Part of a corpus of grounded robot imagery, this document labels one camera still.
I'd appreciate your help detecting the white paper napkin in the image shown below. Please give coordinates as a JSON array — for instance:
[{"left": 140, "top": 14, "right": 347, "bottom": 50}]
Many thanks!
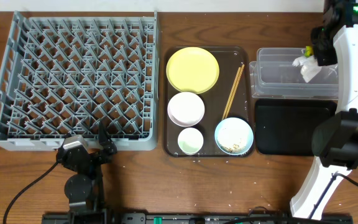
[{"left": 292, "top": 56, "right": 322, "bottom": 83}]

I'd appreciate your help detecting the white cup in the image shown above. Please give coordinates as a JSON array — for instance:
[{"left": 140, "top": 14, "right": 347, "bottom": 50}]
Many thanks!
[{"left": 177, "top": 128, "right": 204, "bottom": 155}]

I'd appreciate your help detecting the yellow plate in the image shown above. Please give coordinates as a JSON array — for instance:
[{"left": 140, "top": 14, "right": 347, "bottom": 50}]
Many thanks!
[{"left": 165, "top": 47, "right": 220, "bottom": 94}]

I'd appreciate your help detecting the light blue bowl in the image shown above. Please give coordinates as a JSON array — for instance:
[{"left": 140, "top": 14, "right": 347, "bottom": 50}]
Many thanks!
[{"left": 214, "top": 118, "right": 254, "bottom": 156}]

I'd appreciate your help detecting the green snack wrapper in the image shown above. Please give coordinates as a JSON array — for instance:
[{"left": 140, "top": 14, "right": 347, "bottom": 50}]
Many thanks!
[{"left": 304, "top": 46, "right": 314, "bottom": 58}]

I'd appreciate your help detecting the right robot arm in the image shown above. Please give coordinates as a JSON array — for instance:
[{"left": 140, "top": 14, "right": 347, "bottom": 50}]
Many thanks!
[{"left": 290, "top": 0, "right": 358, "bottom": 222}]

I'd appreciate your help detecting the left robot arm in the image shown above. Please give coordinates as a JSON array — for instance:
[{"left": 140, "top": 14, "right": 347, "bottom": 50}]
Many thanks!
[{"left": 56, "top": 124, "right": 117, "bottom": 224}]

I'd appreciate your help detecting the black waste tray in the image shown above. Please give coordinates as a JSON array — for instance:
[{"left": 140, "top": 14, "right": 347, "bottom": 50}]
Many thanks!
[{"left": 254, "top": 99, "right": 337, "bottom": 156}]

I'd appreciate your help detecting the clear plastic bin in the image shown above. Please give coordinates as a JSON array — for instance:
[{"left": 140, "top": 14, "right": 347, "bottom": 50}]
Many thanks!
[{"left": 249, "top": 47, "right": 339, "bottom": 100}]

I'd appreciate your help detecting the grey plastic dish rack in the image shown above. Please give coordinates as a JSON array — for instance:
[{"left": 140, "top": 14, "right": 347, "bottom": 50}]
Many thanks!
[{"left": 0, "top": 12, "right": 160, "bottom": 151}]

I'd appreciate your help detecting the wooden chopstick right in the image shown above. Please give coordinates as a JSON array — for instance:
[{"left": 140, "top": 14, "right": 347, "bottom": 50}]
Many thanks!
[{"left": 228, "top": 64, "right": 245, "bottom": 113}]

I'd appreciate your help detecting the wooden chopstick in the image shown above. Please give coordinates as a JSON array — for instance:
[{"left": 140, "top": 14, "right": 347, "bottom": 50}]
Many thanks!
[
  {"left": 228, "top": 64, "right": 245, "bottom": 113},
  {"left": 221, "top": 67, "right": 241, "bottom": 120}
]

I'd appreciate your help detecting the wooden chopstick left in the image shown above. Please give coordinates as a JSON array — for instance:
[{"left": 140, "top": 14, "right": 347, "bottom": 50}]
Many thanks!
[{"left": 221, "top": 67, "right": 241, "bottom": 120}]

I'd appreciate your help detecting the dark brown serving tray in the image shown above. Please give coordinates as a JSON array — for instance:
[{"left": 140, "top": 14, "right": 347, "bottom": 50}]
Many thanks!
[{"left": 162, "top": 46, "right": 254, "bottom": 157}]

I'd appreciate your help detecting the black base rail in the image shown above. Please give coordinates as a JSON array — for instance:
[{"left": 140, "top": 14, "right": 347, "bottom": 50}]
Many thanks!
[{"left": 41, "top": 212, "right": 353, "bottom": 224}]

